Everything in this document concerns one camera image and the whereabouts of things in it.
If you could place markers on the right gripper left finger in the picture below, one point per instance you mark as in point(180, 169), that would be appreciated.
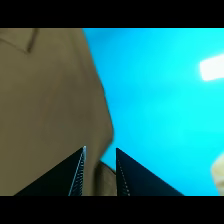
point(63, 180)

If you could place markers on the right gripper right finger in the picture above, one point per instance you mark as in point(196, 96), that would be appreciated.
point(140, 180)

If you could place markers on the cream garment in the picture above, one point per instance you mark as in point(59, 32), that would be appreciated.
point(219, 176)

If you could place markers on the brown shirt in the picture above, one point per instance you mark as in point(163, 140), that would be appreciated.
point(50, 106)

